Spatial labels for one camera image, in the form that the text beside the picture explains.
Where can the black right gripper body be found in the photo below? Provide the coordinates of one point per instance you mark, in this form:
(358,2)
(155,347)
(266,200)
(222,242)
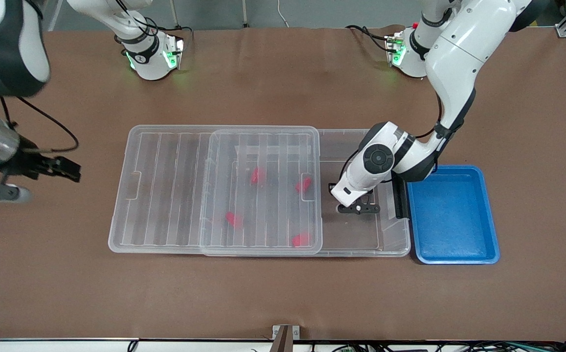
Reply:
(24,163)

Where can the transparent plastic box lid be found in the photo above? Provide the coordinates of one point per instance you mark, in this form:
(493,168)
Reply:
(165,195)

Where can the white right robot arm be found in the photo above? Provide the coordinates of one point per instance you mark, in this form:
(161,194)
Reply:
(4,49)

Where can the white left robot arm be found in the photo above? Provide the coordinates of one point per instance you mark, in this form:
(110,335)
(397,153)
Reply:
(459,63)

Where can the transparent plastic storage box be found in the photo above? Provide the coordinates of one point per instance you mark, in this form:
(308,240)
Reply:
(356,234)

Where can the red block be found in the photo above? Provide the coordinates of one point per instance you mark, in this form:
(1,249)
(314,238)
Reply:
(301,239)
(233,219)
(304,184)
(257,176)

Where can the blue plastic tray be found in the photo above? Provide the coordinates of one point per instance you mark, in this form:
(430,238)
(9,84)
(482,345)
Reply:
(459,220)

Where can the brown paper table cover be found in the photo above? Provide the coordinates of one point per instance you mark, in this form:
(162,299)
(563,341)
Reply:
(92,293)

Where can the metal table edge bracket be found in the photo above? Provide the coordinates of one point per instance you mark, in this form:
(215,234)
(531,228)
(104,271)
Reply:
(285,337)

